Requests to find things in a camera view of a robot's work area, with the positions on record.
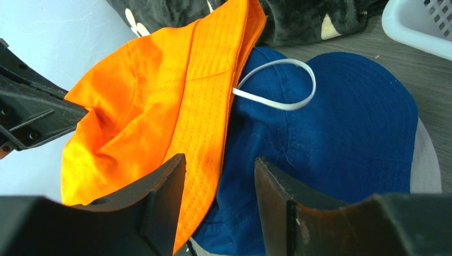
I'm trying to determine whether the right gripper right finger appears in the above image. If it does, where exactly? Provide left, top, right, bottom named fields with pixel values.
left=254, top=157, right=451, bottom=255

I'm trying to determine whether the grey bucket hat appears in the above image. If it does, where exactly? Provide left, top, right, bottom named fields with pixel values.
left=178, top=121, right=442, bottom=255

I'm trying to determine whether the orange bucket hat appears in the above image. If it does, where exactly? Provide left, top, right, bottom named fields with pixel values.
left=61, top=0, right=266, bottom=251

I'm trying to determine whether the white plastic basket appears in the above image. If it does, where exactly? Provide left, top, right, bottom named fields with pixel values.
left=381, top=0, right=451, bottom=60

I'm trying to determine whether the blue bucket hat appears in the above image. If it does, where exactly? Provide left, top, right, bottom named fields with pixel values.
left=192, top=52, right=418, bottom=255

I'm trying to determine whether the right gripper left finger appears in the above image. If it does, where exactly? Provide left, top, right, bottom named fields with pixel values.
left=1, top=154, right=186, bottom=255

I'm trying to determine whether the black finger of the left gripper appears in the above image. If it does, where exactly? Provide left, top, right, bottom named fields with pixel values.
left=1, top=39, right=87, bottom=158

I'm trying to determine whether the black blanket with cream flowers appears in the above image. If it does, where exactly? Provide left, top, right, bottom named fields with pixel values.
left=108, top=0, right=387, bottom=46

